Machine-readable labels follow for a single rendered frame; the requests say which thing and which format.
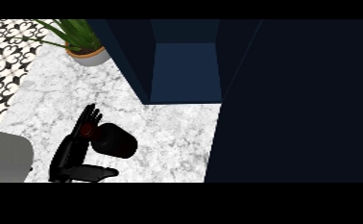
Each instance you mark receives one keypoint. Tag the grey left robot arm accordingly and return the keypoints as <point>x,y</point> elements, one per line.
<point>13,159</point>

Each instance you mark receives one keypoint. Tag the green potted plant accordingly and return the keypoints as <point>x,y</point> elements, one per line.
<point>79,42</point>

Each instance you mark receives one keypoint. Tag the dark wine bottle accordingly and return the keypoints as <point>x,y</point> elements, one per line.
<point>115,140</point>

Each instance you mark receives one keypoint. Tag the dark blue cabinet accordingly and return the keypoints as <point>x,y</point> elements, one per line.
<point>181,67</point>

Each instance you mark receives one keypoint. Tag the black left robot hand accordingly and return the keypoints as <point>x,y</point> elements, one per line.
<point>71,157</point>

